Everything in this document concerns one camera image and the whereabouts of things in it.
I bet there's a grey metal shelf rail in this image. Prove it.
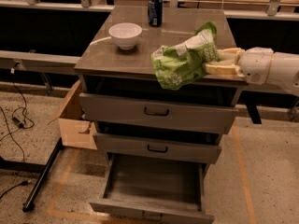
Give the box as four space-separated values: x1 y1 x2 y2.
0 50 79 75

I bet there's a black floor cable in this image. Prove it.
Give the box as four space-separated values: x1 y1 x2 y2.
0 61 36 164

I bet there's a grey top drawer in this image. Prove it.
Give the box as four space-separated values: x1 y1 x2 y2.
79 93 237 133

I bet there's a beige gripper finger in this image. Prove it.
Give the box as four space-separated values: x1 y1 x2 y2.
218 48 244 63
205 63 244 79

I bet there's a grey middle drawer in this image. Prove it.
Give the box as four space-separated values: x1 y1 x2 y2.
93 133 221 164

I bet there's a dark blue soda can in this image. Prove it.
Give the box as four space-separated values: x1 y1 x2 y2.
148 0 163 27

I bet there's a grey open bottom drawer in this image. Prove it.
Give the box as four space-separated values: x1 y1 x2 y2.
91 154 214 224

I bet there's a cardboard box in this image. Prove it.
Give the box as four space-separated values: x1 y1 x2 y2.
49 80 96 150

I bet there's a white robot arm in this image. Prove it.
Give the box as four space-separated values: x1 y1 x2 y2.
204 47 299 96

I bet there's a green rice chip bag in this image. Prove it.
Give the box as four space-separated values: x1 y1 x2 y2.
151 21 221 91

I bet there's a white ceramic bowl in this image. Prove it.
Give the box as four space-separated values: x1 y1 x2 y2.
108 22 142 49

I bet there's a black metal stand base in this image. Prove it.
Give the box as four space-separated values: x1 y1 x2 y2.
0 139 64 213

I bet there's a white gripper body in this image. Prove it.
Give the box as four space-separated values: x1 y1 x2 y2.
238 48 274 85

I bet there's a grey drawer cabinet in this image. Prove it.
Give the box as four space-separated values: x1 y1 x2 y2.
73 5 250 179

